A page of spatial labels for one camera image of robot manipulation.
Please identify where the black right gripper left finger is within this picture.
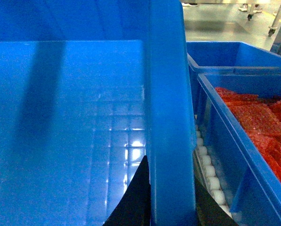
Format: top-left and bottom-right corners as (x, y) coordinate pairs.
(104, 155), (151, 226)

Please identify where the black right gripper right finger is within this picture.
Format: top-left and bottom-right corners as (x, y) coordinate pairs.
(194, 177), (237, 226)

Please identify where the large blue plastic crate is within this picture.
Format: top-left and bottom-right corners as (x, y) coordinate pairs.
(0, 0), (197, 226)

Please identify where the white roller conveyor track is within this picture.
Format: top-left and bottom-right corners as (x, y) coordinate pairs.
(194, 115), (233, 219)

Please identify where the blue crate with red bags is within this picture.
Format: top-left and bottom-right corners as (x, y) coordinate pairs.
(197, 74), (281, 226)

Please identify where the empty blue crate behind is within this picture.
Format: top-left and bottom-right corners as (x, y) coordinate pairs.
(186, 41), (281, 113)

